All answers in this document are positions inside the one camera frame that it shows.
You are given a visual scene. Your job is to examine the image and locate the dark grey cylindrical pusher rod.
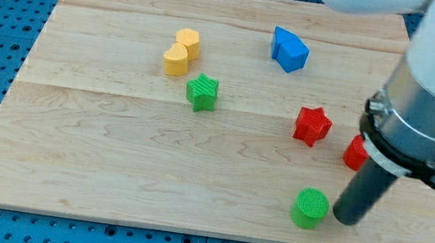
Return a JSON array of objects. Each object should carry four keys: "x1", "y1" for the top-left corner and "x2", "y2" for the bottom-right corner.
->
[{"x1": 333, "y1": 158, "x2": 398, "y2": 226}]

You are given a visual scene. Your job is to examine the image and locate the green cylinder block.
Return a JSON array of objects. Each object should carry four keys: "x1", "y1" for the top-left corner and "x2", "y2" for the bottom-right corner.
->
[{"x1": 290, "y1": 187, "x2": 329, "y2": 230}]

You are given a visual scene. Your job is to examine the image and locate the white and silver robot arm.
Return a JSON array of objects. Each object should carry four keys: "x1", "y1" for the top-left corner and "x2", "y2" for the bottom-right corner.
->
[{"x1": 322, "y1": 0, "x2": 435, "y2": 225}]

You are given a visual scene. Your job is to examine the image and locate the red star block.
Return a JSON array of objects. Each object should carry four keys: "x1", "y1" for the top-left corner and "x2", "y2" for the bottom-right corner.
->
[{"x1": 292, "y1": 107, "x2": 333, "y2": 148}]

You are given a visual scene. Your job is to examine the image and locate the green star block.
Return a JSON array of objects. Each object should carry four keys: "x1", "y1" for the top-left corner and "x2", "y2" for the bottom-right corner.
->
[{"x1": 185, "y1": 73, "x2": 220, "y2": 112}]

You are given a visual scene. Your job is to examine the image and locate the red cylinder block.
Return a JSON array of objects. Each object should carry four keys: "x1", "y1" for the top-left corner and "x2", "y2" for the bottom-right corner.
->
[{"x1": 342, "y1": 134, "x2": 369, "y2": 171}]

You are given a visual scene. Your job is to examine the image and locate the blue cube block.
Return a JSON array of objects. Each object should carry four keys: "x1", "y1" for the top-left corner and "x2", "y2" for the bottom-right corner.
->
[{"x1": 276, "y1": 39, "x2": 309, "y2": 73}]

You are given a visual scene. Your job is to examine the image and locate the light wooden board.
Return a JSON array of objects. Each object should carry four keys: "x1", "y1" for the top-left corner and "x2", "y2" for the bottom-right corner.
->
[{"x1": 0, "y1": 0, "x2": 435, "y2": 243}]

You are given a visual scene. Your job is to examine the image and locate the blue triangle block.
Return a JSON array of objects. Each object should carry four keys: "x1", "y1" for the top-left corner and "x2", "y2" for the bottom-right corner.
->
[{"x1": 270, "y1": 26, "x2": 297, "y2": 59}]

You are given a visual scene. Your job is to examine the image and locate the yellow heart block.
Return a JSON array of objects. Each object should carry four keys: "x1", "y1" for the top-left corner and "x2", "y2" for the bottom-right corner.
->
[{"x1": 163, "y1": 42, "x2": 188, "y2": 76}]

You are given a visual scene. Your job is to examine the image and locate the yellow hexagon block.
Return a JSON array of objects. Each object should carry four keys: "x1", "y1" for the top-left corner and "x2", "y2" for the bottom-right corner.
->
[{"x1": 176, "y1": 28, "x2": 201, "y2": 62}]

